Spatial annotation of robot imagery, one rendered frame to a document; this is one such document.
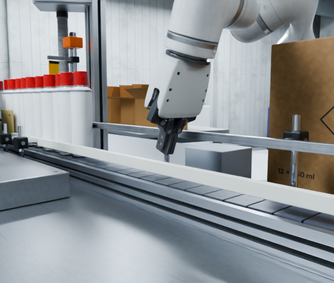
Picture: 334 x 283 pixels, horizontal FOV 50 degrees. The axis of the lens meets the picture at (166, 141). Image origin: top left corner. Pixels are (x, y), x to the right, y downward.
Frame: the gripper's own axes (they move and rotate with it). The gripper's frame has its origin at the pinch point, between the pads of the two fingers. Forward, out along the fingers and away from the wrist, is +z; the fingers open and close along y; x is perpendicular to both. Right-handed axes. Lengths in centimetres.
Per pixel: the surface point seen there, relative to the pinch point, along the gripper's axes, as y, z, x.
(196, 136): -3.2, -2.3, 3.6
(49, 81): 1.2, 4.0, -46.7
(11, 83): 1, 13, -74
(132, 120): -140, 78, -184
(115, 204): 7.1, 12.8, -1.8
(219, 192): 1.6, 1.4, 15.0
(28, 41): -156, 75, -466
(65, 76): 1.5, -0.3, -37.6
